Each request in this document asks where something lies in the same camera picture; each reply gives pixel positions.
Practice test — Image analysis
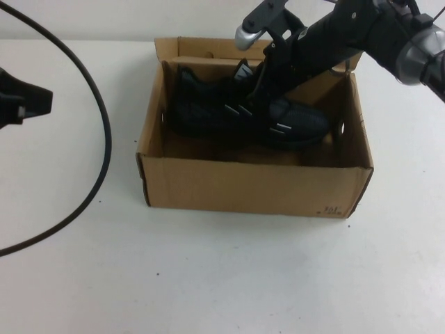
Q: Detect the thick black cable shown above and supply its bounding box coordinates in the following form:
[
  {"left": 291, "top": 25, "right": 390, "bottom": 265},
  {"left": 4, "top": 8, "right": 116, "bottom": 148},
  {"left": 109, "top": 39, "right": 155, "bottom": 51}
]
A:
[{"left": 0, "top": 1, "right": 112, "bottom": 257}]

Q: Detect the black silver-ended wrist camera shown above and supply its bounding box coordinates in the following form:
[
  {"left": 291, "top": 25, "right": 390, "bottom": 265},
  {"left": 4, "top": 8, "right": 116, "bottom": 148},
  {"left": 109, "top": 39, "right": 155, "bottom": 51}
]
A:
[{"left": 234, "top": 0, "right": 307, "bottom": 50}]

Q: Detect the black knit sneaker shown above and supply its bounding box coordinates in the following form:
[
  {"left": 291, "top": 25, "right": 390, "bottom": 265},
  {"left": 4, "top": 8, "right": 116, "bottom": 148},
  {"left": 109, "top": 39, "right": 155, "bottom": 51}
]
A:
[{"left": 169, "top": 58, "right": 330, "bottom": 151}]

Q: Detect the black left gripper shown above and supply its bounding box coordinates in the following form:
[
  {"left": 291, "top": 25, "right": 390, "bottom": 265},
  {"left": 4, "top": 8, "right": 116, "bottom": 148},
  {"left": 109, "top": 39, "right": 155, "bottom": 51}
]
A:
[{"left": 0, "top": 67, "right": 54, "bottom": 127}]

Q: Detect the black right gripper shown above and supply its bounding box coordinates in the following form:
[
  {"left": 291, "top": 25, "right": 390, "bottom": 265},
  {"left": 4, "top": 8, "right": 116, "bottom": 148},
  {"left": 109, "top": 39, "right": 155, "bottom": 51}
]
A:
[{"left": 248, "top": 29, "right": 327, "bottom": 101}]

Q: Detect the brown cardboard shoe box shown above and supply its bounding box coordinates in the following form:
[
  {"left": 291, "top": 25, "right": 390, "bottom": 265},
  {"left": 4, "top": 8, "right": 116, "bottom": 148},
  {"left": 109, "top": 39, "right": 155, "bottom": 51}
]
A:
[{"left": 135, "top": 36, "right": 375, "bottom": 220}]

